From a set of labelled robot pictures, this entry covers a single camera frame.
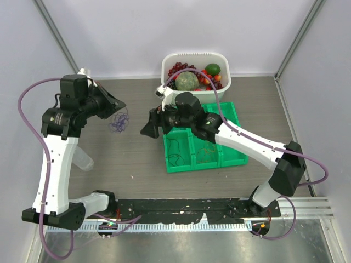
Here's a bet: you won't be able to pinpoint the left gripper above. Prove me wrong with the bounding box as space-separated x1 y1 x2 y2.
80 81 126 119

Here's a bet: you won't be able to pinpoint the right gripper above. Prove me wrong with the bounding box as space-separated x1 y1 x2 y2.
141 99 194 139

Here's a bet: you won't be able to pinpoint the purple cable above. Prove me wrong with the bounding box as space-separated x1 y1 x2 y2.
109 108 130 134

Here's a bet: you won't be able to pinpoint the brown cable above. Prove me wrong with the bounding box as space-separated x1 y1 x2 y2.
167 136 186 167

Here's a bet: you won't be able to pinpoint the orange cable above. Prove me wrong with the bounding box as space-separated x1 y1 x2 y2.
197 142 217 164

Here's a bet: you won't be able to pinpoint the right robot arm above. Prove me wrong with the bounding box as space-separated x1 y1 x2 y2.
140 87 306 216

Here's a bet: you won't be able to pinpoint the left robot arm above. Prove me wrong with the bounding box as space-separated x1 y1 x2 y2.
21 73 126 230

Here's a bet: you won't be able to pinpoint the green compartment tray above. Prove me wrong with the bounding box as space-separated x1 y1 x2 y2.
161 101 250 174

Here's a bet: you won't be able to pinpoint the dark grape bunch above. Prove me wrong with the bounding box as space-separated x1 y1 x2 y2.
166 79 177 90

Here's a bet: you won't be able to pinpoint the green melon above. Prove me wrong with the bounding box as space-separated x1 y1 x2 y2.
175 72 199 91

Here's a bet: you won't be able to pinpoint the clear plastic bottle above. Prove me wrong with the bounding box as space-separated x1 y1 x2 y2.
72 146 94 171

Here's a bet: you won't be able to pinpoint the red grape bunch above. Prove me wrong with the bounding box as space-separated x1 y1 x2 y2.
168 62 195 77

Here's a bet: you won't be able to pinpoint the red cherries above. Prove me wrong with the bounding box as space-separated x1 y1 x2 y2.
196 70 223 91

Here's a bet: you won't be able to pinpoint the white plastic basin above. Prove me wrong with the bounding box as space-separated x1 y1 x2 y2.
161 53 231 104

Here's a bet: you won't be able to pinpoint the green lime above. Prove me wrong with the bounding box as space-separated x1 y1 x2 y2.
205 63 221 76

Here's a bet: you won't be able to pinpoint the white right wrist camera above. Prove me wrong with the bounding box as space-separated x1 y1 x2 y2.
155 85 174 111

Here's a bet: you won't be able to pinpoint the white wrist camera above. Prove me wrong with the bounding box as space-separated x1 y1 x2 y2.
155 85 174 111
78 67 91 76

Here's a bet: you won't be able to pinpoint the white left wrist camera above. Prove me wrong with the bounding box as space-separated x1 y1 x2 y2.
78 67 91 76

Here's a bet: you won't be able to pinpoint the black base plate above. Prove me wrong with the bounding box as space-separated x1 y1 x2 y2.
104 198 281 225

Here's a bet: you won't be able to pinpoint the white cable duct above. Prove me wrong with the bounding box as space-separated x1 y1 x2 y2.
79 221 253 232

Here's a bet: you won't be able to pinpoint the purple left arm hose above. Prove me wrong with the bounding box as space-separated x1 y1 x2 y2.
18 77 75 260

